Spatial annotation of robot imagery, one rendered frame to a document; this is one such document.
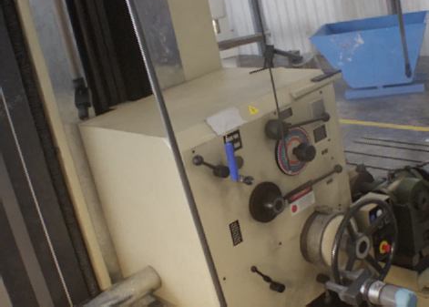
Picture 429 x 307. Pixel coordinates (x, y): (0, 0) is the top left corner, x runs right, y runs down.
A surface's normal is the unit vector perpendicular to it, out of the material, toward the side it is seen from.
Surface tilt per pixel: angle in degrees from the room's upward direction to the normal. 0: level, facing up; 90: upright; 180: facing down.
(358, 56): 90
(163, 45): 90
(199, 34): 90
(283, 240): 90
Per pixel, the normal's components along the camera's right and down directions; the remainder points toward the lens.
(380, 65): -0.34, 0.36
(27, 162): 0.64, 0.10
